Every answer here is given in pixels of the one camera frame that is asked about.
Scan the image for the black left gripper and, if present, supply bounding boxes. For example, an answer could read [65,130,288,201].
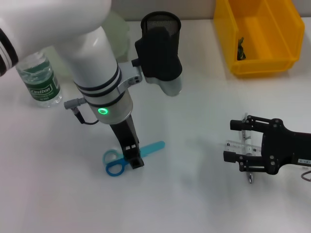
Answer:
[110,115,146,170]

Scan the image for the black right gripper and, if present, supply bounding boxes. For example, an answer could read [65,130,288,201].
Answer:
[223,116,311,175]

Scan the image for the clear plastic ruler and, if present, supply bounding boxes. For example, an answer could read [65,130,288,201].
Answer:
[224,139,263,156]

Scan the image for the blue teal scissors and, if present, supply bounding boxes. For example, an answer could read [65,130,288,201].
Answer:
[102,140,166,177]

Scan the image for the green plastic wrapper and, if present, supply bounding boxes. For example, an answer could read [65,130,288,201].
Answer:
[236,36,247,61]

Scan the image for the clear water bottle green label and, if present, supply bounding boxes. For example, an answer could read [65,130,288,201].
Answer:
[15,51,63,108]

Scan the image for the silver pen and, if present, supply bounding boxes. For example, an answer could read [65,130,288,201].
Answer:
[240,112,256,184]

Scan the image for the pale green glass fruit plate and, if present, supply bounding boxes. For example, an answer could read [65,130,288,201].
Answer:
[43,11,131,78]

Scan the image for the black mesh pen cup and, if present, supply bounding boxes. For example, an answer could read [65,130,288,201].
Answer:
[140,11,183,67]

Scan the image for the yellow plastic bin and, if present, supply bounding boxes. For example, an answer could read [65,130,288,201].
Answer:
[213,0,306,79]

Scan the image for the left gripper cable with plug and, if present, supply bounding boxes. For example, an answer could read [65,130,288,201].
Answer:
[63,97,100,126]

